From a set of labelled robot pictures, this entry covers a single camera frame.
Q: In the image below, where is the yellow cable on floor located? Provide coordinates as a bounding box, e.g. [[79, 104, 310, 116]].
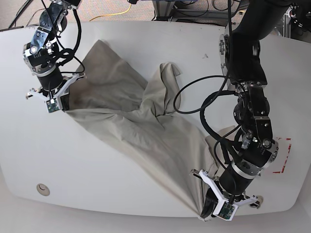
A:
[[89, 2, 132, 22]]

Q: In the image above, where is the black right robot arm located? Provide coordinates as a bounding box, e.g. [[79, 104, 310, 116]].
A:
[[23, 0, 85, 113]]

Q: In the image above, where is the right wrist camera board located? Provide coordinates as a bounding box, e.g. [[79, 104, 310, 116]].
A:
[[46, 99, 59, 113]]

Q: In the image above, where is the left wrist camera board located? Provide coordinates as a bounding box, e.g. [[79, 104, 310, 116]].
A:
[[217, 202, 235, 221]]

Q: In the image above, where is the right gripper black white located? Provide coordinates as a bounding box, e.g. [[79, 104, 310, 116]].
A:
[[26, 73, 85, 111]]

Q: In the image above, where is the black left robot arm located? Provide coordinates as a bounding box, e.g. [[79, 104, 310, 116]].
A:
[[193, 0, 291, 221]]

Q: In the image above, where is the round table grommet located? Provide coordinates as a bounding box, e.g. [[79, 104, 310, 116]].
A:
[[36, 183, 50, 197], [250, 196, 263, 209]]

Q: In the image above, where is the red tape rectangle marking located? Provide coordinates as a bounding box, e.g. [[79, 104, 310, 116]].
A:
[[272, 137, 292, 174]]

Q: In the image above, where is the beige grey t-shirt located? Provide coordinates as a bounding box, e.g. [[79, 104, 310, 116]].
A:
[[67, 40, 220, 221]]

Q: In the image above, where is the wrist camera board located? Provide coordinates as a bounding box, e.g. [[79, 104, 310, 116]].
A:
[[46, 99, 59, 113], [217, 202, 235, 221]]

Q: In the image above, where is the left round table grommet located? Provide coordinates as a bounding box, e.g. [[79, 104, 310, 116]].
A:
[[36, 183, 50, 197]]

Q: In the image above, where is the aluminium frame rail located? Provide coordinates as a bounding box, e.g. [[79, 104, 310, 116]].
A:
[[152, 0, 293, 40]]

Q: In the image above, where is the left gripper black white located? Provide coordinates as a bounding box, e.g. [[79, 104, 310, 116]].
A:
[[190, 169, 257, 221]]

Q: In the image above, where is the right round table grommet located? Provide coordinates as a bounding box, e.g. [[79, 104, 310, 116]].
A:
[[250, 196, 263, 209]]

